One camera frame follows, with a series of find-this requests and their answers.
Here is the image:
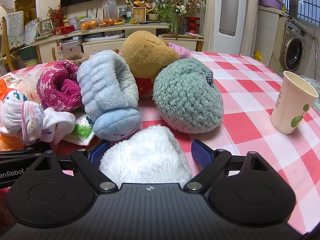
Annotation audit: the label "red box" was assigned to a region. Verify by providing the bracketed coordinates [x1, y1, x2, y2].
[52, 25, 75, 35]

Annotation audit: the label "clear plastic bag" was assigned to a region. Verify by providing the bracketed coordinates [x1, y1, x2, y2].
[102, 0, 119, 22]

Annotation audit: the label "red checkered tablecloth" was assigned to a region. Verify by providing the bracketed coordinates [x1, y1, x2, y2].
[0, 51, 320, 234]

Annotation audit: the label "orange plastic bag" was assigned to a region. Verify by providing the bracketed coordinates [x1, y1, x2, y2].
[0, 74, 24, 100]

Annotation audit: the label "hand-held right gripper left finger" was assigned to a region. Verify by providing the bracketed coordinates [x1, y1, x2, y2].
[34, 140, 118, 194]

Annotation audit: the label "white tower air conditioner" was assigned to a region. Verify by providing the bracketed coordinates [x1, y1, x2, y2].
[209, 0, 259, 53]

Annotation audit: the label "dark green bucket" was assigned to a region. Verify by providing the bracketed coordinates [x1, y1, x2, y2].
[19, 45, 37, 60]

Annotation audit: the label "purple basin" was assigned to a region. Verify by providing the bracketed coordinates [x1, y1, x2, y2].
[259, 0, 285, 9]

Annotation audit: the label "white paper cup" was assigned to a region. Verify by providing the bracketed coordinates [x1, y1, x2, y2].
[270, 71, 319, 135]

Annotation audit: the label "wooden chair with lace cover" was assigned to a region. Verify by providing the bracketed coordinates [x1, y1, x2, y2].
[0, 11, 25, 72]

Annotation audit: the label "red berry branches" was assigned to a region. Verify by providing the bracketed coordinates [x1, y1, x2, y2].
[49, 4, 64, 27]

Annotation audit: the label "orange towel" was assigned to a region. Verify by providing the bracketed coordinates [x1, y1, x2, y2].
[0, 132, 27, 152]

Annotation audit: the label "red stand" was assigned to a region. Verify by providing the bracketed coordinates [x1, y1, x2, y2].
[186, 17, 200, 34]

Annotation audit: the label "white patterned sock bundle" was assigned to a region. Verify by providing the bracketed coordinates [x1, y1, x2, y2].
[0, 90, 76, 145]

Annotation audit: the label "bag of oranges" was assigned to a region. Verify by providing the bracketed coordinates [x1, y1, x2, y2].
[99, 17, 119, 27]
[80, 19, 99, 30]

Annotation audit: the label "pink storage box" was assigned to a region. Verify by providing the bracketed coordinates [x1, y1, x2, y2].
[61, 41, 83, 55]

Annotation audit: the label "wooden picture frame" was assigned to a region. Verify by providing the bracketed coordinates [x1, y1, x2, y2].
[132, 7, 147, 23]

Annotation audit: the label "white oval tray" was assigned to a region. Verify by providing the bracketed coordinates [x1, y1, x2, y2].
[84, 34, 125, 42]

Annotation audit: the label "cream TV cabinet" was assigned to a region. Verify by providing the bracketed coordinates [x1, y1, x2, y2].
[31, 22, 204, 64]

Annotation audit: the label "white curtain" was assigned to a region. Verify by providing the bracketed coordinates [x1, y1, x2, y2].
[202, 0, 217, 52]

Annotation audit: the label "white paper sheet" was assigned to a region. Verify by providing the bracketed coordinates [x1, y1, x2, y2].
[24, 20, 39, 39]

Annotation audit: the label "green fluffy slipper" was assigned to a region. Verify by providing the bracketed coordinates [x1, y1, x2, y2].
[153, 58, 224, 134]

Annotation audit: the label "pink fluffy slipper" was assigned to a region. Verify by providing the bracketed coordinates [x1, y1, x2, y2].
[168, 42, 192, 60]

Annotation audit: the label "white cabinet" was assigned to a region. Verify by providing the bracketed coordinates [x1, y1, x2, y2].
[257, 5, 288, 64]

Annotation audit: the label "white fluffy sock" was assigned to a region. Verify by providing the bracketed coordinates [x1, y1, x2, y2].
[99, 124, 193, 186]

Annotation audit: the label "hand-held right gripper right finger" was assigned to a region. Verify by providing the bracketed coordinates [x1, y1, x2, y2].
[183, 139, 269, 194]

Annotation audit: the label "brown plush bear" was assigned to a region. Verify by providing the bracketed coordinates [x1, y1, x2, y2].
[121, 30, 180, 98]

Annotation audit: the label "brown fluffy cuff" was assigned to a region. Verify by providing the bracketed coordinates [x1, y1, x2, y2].
[65, 52, 90, 67]

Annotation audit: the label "silver washing machine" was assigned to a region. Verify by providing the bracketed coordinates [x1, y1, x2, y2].
[279, 21, 314, 73]

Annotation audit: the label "white green cloth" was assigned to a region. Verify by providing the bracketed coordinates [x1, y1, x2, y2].
[62, 112, 95, 146]

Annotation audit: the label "potted green plant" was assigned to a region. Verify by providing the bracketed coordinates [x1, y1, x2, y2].
[147, 0, 187, 39]

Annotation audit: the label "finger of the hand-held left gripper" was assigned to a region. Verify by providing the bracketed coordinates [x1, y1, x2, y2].
[0, 147, 52, 161]

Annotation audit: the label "white framed glass container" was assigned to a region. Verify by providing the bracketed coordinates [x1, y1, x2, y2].
[37, 17, 53, 37]

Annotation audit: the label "magenta knit sock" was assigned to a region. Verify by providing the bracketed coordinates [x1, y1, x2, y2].
[37, 60, 83, 112]

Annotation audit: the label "white fluffy ball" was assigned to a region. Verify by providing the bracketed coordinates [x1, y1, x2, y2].
[18, 76, 42, 104]

